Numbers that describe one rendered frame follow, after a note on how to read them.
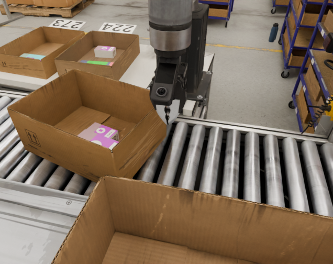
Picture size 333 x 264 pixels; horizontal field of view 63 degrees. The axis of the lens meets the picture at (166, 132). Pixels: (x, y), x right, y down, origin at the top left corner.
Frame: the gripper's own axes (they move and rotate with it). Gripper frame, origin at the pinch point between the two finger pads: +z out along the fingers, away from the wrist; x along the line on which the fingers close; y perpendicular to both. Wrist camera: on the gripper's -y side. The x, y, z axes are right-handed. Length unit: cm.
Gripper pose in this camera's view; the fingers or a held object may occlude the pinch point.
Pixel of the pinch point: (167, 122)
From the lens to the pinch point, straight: 71.9
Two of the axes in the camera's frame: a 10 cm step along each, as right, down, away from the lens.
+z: 0.0, 7.7, 6.4
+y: 2.1, -6.3, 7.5
